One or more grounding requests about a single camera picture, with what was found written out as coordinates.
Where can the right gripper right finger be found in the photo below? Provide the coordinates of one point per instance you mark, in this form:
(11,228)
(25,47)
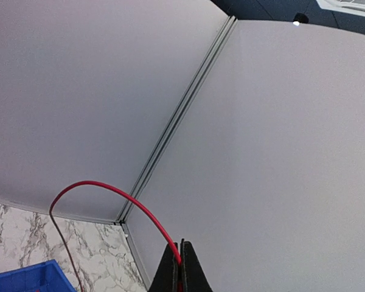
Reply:
(192,274)

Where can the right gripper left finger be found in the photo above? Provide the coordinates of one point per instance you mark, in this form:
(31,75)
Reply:
(166,278)

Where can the blue three-compartment plastic bin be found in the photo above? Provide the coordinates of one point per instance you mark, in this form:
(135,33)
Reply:
(43,277)

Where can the left aluminium frame post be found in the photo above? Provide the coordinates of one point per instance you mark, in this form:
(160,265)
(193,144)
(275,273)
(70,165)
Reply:
(183,105)

